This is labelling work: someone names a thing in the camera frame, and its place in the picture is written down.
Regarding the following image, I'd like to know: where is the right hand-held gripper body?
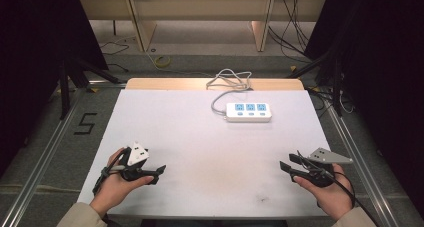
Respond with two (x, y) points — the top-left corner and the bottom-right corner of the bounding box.
(299, 147), (354, 189)

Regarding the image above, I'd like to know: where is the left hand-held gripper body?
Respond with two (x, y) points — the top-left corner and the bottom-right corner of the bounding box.
(118, 141), (158, 182)

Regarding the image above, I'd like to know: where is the person's right hand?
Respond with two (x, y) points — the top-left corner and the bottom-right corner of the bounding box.
(292, 163), (355, 222)

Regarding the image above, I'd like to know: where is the person's left hand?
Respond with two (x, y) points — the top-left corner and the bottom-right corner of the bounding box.
(89, 147), (155, 219)

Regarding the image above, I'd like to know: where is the white table cover board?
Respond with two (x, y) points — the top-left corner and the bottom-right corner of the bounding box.
(77, 88), (334, 219)

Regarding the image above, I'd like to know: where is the white power strip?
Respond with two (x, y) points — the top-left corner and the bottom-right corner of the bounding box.
(225, 101), (273, 124)

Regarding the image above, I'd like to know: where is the black tripod stand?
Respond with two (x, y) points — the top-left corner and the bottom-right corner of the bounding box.
(57, 55), (122, 121)
(285, 48), (345, 118)

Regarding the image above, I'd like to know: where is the yellow tape roll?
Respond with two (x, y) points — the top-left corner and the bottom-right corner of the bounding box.
(154, 55), (172, 68)

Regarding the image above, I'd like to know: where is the black curtain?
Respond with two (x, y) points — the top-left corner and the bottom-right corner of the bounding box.
(303, 0), (424, 219)
(0, 0), (110, 176)

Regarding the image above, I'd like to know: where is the light wooden shelf unit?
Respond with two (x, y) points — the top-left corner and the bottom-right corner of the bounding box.
(77, 0), (328, 53)

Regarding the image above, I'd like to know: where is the aluminium floor rail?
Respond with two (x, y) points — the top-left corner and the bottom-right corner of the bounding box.
(0, 81), (127, 227)
(318, 95), (403, 227)

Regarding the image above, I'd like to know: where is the tangle of floor cables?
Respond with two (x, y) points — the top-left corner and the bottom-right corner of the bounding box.
(305, 85), (355, 119)

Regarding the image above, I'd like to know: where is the white floor cable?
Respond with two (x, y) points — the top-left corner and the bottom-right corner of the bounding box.
(145, 36), (214, 79)

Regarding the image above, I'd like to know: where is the grey power strip cable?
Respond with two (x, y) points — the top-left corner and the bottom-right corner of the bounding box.
(205, 68), (254, 117)

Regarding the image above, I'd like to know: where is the thin black floor cable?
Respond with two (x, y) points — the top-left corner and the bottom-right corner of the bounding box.
(99, 41), (131, 73)

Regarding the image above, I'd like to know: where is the bundle of black cables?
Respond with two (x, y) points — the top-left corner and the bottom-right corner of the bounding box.
(267, 0), (317, 64)

